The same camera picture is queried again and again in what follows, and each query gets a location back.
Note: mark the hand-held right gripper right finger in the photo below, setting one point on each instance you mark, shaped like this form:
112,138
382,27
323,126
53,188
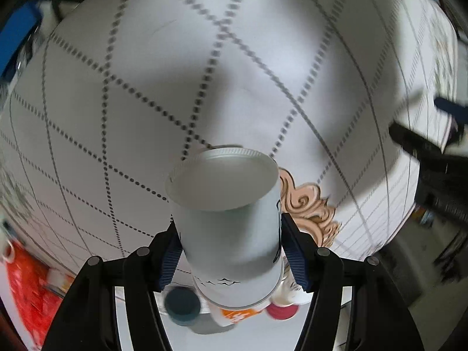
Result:
297,261

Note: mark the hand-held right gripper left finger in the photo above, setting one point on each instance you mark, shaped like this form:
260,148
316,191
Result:
169,265

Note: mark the red cup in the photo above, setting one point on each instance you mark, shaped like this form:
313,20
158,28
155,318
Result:
281,311

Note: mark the orange and white cup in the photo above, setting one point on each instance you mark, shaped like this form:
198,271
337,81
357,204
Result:
237,316

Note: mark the red capped white bottle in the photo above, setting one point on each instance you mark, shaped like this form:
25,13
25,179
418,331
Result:
289,295

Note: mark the grey bottle dark teal lid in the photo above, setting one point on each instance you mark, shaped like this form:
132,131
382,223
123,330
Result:
182,304

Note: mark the red cloth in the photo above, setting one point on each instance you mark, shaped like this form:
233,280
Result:
29,299

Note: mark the white quilted blanket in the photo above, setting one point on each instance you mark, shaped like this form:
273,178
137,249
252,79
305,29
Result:
146,80

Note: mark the blue box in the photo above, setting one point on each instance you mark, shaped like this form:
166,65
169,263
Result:
18,40

